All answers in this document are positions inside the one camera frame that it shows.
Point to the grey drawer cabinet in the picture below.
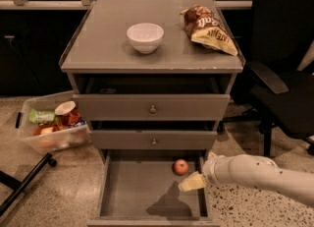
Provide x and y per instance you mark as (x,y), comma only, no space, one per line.
(101,46)

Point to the red apple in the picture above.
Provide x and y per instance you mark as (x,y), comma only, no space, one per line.
(180,167)

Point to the black chair base leg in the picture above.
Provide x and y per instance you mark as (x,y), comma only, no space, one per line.
(17,186)

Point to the grey drawer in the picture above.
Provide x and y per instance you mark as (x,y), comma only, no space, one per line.
(152,97)
(140,189)
(152,134)

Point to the brown yellow chip bag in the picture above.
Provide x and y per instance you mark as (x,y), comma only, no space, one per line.
(203,26)

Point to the white round lid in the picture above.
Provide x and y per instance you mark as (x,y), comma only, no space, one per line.
(65,108)

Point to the black office chair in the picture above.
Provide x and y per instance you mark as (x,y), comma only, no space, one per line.
(275,82)

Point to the green snack packet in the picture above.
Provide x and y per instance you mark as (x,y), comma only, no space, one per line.
(41,117)

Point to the grey bottom drawer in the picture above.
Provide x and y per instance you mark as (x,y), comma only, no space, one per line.
(140,189)

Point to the grey middle drawer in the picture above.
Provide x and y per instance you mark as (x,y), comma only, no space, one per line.
(152,134)

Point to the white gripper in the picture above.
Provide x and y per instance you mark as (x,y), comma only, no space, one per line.
(211,170)

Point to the white ceramic bowl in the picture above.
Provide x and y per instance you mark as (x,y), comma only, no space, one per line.
(145,37)

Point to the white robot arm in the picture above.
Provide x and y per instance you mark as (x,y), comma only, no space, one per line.
(252,171)

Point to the red cup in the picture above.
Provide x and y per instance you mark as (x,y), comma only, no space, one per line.
(74,117)

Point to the grey top drawer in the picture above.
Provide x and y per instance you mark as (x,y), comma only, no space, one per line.
(152,97)

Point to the clear plastic storage bin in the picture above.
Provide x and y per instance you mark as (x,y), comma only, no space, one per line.
(30,133)

